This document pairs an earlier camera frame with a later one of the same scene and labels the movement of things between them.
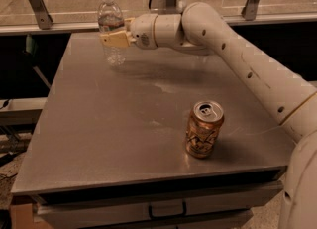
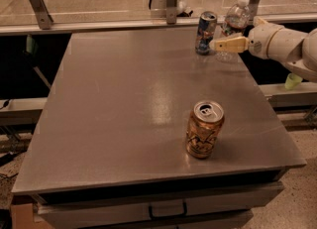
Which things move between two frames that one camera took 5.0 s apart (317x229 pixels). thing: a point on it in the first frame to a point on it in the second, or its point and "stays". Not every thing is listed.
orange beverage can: x=203 y=128 stays
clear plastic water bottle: x=111 y=20 to x=236 y=22
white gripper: x=144 y=31 to x=258 y=40
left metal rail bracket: x=38 y=4 stays
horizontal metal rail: x=92 y=26 stays
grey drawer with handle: x=199 y=206 stays
